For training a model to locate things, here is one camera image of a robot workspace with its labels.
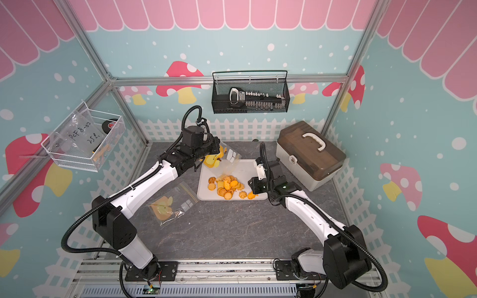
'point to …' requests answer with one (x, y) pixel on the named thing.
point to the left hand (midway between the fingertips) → (220, 143)
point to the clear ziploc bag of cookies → (172, 204)
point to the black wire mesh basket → (220, 91)
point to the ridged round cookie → (221, 191)
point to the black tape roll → (109, 124)
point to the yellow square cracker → (220, 184)
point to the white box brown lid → (312, 156)
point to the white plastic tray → (229, 181)
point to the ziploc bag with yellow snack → (226, 158)
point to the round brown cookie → (228, 195)
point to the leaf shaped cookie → (240, 186)
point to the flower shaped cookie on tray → (243, 194)
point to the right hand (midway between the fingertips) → (251, 181)
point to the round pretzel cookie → (212, 180)
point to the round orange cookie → (212, 186)
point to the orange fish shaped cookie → (251, 195)
